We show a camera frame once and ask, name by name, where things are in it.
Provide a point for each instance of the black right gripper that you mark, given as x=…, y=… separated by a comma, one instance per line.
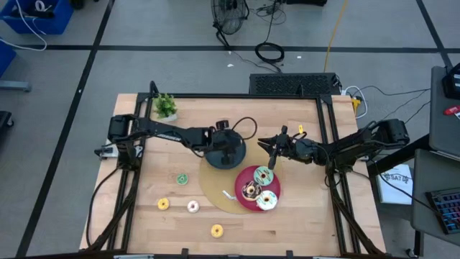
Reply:
x=302, y=150

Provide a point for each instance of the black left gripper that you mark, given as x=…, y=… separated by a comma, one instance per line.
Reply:
x=226, y=142

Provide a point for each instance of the large teal drizzled donut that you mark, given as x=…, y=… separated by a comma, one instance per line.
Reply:
x=258, y=175

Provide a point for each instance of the large chocolate sprinkled donut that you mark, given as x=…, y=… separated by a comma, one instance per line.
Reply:
x=246, y=192

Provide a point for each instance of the large pale mint donut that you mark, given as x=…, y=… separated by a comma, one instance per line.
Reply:
x=272, y=201

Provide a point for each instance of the small green frosted donut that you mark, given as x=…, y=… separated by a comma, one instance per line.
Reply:
x=178, y=178

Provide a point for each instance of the small pink sprinkled donut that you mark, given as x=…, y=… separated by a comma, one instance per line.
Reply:
x=189, y=206

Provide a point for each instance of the small yellow sprinkled donut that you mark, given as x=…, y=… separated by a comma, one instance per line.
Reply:
x=213, y=231

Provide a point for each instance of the small orange frosted donut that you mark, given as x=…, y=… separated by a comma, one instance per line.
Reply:
x=160, y=204

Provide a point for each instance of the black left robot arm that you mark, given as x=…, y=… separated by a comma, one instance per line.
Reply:
x=161, y=131

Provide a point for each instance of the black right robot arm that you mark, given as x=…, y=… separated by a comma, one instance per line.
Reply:
x=359, y=142

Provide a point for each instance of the dark round plate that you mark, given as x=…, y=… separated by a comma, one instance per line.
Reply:
x=214, y=162

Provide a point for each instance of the red round plate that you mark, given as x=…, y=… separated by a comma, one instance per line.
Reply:
x=244, y=174

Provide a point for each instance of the round woven yellow placemat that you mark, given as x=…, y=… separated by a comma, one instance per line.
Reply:
x=212, y=187

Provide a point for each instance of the white placemat label tag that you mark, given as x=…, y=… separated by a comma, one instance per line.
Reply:
x=228, y=195

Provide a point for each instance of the black perforated computer case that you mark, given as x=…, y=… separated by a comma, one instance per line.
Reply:
x=291, y=84

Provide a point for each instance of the green plant in white pot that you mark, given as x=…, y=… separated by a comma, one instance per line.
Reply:
x=164, y=106

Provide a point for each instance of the yellow power plug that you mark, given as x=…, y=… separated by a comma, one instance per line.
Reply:
x=355, y=104

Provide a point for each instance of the black floor fan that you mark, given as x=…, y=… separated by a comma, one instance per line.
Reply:
x=228, y=14

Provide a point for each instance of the white paper booklet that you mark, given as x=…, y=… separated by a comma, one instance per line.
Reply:
x=395, y=187

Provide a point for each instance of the grey desk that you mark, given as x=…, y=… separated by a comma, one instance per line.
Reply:
x=442, y=136
x=422, y=180

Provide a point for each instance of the small red object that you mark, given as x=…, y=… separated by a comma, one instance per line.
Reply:
x=452, y=110

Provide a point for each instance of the black computer keyboard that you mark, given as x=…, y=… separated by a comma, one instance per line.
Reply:
x=445, y=210

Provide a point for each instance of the black desktop device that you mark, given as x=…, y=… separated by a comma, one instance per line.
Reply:
x=453, y=82

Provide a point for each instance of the blue plastic bin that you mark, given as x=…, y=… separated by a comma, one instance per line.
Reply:
x=54, y=21

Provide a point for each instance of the black aluminium table frame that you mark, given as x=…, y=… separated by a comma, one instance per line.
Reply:
x=233, y=96

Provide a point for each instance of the grey mount bracket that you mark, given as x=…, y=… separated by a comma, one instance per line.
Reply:
x=108, y=151

